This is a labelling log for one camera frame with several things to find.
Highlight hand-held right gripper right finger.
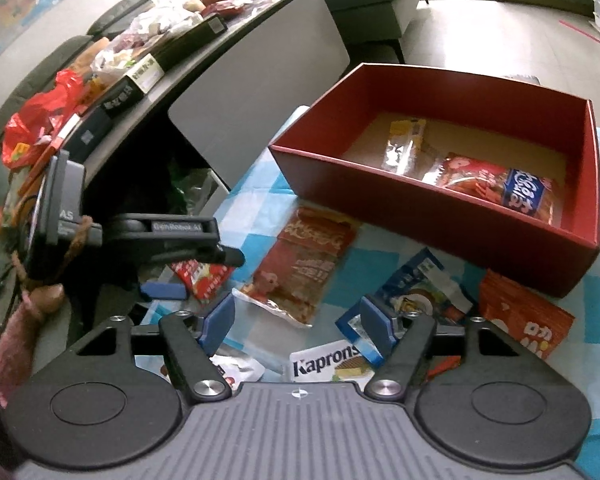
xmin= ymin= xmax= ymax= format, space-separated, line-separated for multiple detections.
xmin=359 ymin=296 xmax=524 ymax=404

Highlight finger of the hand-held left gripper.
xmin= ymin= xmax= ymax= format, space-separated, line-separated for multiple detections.
xmin=137 ymin=264 xmax=188 ymax=302
xmin=200 ymin=242 xmax=246 ymax=268

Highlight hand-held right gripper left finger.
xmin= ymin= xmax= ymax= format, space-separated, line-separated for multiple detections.
xmin=70 ymin=292 xmax=237 ymax=404

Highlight red strawberry snack packet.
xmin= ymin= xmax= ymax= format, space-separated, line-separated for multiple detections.
xmin=172 ymin=259 xmax=236 ymax=303

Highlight red cardboard box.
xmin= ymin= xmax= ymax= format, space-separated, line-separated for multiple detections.
xmin=267 ymin=62 xmax=600 ymax=297

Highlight person's left forearm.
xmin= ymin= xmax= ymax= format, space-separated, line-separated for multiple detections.
xmin=0 ymin=255 xmax=67 ymax=416

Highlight small white and red packet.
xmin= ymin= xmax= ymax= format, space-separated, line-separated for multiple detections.
xmin=160 ymin=354 xmax=266 ymax=393

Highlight blue and white snack packet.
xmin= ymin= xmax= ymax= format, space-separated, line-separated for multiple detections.
xmin=336 ymin=247 xmax=476 ymax=368

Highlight white wafer packet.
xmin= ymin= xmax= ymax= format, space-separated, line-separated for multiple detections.
xmin=289 ymin=338 xmax=376 ymax=383

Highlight long red snack packet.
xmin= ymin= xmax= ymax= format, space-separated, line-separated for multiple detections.
xmin=231 ymin=205 xmax=361 ymax=329

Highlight black box white label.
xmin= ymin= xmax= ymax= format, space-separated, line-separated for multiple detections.
xmin=155 ymin=12 xmax=229 ymax=70
xmin=97 ymin=52 xmax=167 ymax=117
xmin=62 ymin=105 xmax=115 ymax=162

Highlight green plastic bag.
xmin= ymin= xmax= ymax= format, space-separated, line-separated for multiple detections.
xmin=167 ymin=160 xmax=218 ymax=213

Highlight red plastic bag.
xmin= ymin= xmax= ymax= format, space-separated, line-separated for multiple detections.
xmin=0 ymin=67 xmax=88 ymax=171

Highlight dark green sofa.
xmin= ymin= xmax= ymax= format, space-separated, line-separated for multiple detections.
xmin=0 ymin=0 xmax=181 ymax=186

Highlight orange snack packet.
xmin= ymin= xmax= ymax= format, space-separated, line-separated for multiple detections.
xmin=477 ymin=269 xmax=576 ymax=361

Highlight red packet with blue label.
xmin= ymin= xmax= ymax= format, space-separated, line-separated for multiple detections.
xmin=422 ymin=152 xmax=566 ymax=223

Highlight dark coffee table grey panels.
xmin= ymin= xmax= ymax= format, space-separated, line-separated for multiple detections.
xmin=55 ymin=0 xmax=353 ymax=201

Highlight yellow snack packet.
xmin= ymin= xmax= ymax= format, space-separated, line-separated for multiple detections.
xmin=382 ymin=117 xmax=427 ymax=177

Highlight white plastic bag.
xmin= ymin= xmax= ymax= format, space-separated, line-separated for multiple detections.
xmin=130 ymin=0 xmax=206 ymax=37

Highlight red foil bag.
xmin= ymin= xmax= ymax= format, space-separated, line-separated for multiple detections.
xmin=202 ymin=0 xmax=252 ymax=19

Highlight grey sofa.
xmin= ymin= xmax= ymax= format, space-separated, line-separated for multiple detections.
xmin=325 ymin=0 xmax=431 ymax=67

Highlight pink stick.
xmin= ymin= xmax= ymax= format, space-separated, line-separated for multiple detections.
xmin=560 ymin=20 xmax=600 ymax=54

